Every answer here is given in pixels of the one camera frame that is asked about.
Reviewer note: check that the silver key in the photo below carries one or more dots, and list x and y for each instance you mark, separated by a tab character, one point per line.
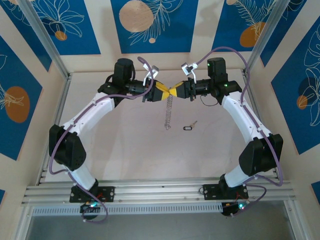
193	123

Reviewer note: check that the black controller box with LEDs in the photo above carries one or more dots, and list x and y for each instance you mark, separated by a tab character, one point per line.
232	208
87	207

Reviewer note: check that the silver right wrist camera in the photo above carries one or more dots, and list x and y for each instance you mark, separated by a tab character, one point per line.
185	68

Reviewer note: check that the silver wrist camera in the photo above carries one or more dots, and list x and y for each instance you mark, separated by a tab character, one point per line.
185	68
155	68

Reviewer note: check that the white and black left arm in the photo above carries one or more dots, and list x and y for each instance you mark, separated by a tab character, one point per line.
87	115

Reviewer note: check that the aluminium frame post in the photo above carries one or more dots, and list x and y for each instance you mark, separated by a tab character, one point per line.
267	32
45	37

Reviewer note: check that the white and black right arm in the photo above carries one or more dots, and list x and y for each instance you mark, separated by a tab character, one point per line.
240	117

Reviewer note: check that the black key tag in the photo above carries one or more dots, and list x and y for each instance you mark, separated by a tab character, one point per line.
186	128

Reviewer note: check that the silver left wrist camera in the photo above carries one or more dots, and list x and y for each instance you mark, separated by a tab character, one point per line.
155	68

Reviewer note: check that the wide aluminium mounting rail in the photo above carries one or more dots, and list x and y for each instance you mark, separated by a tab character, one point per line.
160	192

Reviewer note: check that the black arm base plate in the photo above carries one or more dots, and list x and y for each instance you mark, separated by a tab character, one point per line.
110	193
212	191

